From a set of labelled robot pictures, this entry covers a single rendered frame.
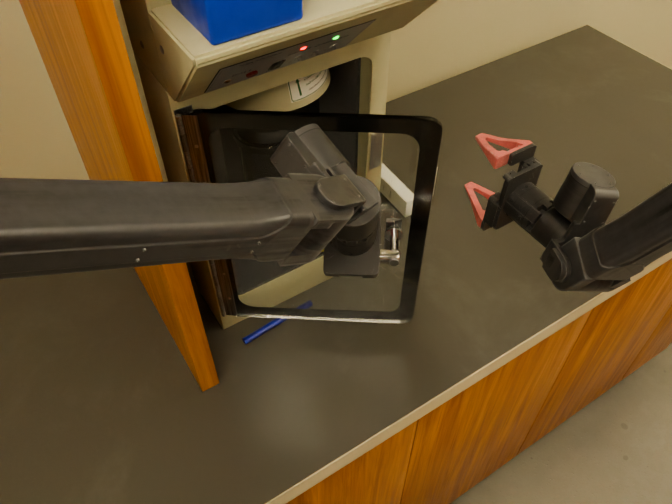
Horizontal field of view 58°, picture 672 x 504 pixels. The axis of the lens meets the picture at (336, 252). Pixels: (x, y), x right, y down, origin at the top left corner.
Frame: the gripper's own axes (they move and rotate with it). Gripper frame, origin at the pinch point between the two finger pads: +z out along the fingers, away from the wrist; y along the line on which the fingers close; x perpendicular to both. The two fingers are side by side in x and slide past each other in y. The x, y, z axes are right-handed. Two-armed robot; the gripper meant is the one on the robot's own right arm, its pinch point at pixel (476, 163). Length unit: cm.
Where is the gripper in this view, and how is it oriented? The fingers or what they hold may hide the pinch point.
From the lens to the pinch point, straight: 96.5
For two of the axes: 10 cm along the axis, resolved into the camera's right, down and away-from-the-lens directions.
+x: -8.4, 4.0, -3.6
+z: -5.4, -6.3, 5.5
